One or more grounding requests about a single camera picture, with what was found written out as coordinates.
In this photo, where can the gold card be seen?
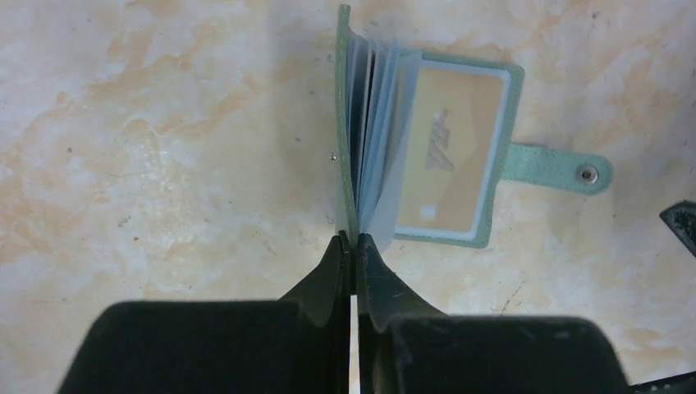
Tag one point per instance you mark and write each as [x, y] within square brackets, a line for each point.
[454, 131]

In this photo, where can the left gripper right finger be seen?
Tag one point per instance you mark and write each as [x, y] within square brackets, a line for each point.
[408, 346]

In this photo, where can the green card holder wallet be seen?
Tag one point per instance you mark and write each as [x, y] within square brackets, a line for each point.
[375, 85]

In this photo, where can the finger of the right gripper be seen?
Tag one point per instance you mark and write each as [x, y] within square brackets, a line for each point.
[680, 219]

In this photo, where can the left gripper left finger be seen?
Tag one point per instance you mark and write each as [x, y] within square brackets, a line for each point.
[298, 343]

